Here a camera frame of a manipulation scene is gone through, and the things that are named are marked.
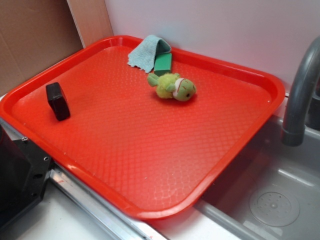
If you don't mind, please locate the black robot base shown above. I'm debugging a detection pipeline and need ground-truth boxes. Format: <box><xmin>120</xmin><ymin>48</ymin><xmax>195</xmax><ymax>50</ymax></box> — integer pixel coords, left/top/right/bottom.
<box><xmin>0</xmin><ymin>127</ymin><xmax>53</xmax><ymax>230</ymax></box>

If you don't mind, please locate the black box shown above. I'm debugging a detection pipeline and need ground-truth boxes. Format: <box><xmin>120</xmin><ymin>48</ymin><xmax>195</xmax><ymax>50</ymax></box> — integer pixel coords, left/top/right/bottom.
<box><xmin>45</xmin><ymin>82</ymin><xmax>71</xmax><ymax>121</ymax></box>

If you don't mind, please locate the red plastic tray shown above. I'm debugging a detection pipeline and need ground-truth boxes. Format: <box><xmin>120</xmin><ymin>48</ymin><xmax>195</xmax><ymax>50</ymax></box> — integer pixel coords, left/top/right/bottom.
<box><xmin>0</xmin><ymin>36</ymin><xmax>285</xmax><ymax>220</ymax></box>

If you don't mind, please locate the green plush turtle toy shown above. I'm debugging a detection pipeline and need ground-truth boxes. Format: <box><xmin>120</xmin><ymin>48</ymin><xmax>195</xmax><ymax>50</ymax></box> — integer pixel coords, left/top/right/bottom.
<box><xmin>147</xmin><ymin>73</ymin><xmax>197</xmax><ymax>102</ymax></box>

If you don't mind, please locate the green rectangular block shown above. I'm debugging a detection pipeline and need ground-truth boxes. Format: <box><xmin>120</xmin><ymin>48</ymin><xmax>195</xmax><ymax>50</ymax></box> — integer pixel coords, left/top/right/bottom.
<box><xmin>153</xmin><ymin>53</ymin><xmax>172</xmax><ymax>76</ymax></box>

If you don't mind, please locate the light blue cloth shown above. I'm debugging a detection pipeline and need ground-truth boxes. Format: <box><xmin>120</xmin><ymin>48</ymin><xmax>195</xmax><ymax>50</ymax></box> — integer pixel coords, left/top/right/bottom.
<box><xmin>127</xmin><ymin>35</ymin><xmax>172</xmax><ymax>74</ymax></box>

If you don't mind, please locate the light wooden board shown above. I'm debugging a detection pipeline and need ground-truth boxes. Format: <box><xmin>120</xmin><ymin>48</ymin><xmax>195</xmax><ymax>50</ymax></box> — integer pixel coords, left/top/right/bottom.
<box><xmin>67</xmin><ymin>0</ymin><xmax>114</xmax><ymax>48</ymax></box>

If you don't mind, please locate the grey plastic sink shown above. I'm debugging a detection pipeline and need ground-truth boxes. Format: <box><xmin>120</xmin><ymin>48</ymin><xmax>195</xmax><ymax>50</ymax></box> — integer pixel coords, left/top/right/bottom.
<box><xmin>195</xmin><ymin>113</ymin><xmax>320</xmax><ymax>240</ymax></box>

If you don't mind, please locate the grey faucet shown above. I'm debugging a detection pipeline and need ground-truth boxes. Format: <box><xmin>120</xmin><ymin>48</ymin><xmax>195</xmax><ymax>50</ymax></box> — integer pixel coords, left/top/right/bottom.
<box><xmin>280</xmin><ymin>37</ymin><xmax>320</xmax><ymax>147</ymax></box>

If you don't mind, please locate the brown cardboard panel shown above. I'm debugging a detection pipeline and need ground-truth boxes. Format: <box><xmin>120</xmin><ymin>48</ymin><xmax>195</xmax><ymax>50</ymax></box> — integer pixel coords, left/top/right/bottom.
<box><xmin>0</xmin><ymin>0</ymin><xmax>83</xmax><ymax>95</ymax></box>

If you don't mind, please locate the silver metal rail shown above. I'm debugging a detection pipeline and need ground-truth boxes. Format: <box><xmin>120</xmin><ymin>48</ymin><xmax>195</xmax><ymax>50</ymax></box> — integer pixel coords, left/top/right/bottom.
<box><xmin>0</xmin><ymin>117</ymin><xmax>166</xmax><ymax>240</ymax></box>

